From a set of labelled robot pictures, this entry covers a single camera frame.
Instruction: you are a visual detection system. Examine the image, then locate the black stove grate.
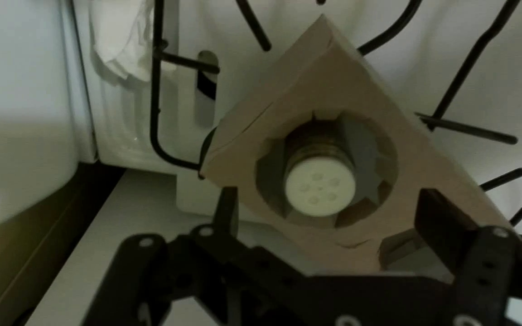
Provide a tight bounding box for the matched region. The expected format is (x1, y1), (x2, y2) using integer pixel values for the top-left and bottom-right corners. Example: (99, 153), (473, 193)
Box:
(148, 0), (522, 231)

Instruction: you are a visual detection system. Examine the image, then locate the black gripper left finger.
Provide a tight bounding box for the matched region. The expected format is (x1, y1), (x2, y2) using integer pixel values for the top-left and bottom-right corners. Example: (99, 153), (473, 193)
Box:
(81, 187), (335, 326)

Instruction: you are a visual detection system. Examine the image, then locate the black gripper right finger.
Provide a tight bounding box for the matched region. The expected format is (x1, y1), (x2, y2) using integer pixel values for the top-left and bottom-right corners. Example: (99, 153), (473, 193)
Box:
(413, 187), (522, 326)

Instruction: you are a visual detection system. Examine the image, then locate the white crumpled cloth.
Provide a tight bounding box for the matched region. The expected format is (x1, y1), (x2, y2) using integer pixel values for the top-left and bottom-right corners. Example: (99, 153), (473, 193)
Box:
(87, 0), (179, 86)

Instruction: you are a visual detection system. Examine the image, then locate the white gas stove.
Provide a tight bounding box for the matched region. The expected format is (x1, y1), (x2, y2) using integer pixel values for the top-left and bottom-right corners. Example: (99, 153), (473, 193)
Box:
(23, 0), (522, 326)

